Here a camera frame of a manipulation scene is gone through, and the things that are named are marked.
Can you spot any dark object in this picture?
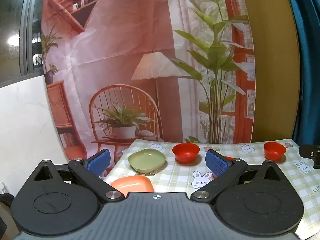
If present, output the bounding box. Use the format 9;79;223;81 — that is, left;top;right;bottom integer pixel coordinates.
0;193;15;233

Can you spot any large red bowl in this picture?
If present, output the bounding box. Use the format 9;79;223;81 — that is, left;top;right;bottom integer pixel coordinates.
172;143;200;163

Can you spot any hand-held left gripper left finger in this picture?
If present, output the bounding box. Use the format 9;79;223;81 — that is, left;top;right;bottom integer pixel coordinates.
33;149;125;203

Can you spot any green plate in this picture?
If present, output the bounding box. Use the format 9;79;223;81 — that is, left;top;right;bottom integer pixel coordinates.
128;149;166;173

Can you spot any printed room backdrop cloth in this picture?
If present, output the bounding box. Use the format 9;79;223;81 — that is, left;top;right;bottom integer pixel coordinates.
41;0;256;161

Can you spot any orange plate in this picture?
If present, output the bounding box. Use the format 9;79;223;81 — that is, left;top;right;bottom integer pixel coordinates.
110;175;154;196

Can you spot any blue curtain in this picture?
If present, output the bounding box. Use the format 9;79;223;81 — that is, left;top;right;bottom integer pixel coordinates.
282;0;320;146

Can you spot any grey window frame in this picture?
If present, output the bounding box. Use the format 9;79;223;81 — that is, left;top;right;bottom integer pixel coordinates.
0;0;48;88

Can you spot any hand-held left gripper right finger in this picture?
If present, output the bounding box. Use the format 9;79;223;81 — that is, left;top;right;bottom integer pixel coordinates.
191;149;288;202

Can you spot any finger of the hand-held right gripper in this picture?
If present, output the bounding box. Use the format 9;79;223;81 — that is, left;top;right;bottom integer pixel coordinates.
299;145;320;169

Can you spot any checkered bunny tablecloth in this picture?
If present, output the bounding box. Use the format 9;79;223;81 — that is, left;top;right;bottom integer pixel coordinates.
103;138;320;239

